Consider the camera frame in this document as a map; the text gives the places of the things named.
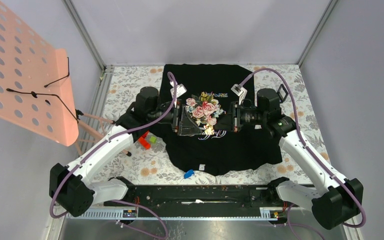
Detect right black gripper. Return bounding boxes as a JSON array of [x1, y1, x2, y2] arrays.
[[213, 101, 267, 132]]

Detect grey cable duct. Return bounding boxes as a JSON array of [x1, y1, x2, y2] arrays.
[[76, 205, 279, 221]]

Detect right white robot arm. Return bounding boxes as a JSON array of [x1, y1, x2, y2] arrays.
[[220, 84, 365, 230]]

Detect black floral t-shirt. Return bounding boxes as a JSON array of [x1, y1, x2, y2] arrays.
[[149, 64, 283, 176]]

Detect pink perforated music stand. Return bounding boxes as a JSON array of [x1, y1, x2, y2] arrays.
[[0, 0, 101, 162]]

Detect floral table mat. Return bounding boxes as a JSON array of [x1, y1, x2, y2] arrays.
[[95, 64, 329, 185]]

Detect orange red block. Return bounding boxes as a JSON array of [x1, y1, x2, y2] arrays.
[[138, 131, 151, 150]]

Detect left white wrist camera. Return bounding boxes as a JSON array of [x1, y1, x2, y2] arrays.
[[170, 84, 187, 99]]

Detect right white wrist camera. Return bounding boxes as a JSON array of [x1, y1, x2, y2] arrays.
[[231, 84, 248, 105]]

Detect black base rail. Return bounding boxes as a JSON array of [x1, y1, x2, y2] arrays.
[[104, 185, 290, 213]]

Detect blue clip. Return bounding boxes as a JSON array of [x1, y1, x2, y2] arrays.
[[183, 169, 195, 179]]

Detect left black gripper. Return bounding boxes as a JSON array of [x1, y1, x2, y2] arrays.
[[148, 98, 202, 135]]

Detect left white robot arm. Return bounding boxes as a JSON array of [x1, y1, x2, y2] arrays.
[[49, 84, 204, 218]]

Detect green cube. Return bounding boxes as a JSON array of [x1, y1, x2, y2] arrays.
[[149, 136, 157, 144]]

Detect black brooch box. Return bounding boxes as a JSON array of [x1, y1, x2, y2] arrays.
[[277, 84, 289, 104]]

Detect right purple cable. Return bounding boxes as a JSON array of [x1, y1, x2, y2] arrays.
[[238, 67, 367, 240]]

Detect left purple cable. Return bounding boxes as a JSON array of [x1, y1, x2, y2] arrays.
[[49, 71, 179, 240]]

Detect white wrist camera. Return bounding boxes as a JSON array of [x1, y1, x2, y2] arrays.
[[231, 84, 248, 105], [170, 84, 187, 99]]

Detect purple cable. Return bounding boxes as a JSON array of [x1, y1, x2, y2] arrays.
[[238, 67, 367, 240], [49, 71, 179, 240]]

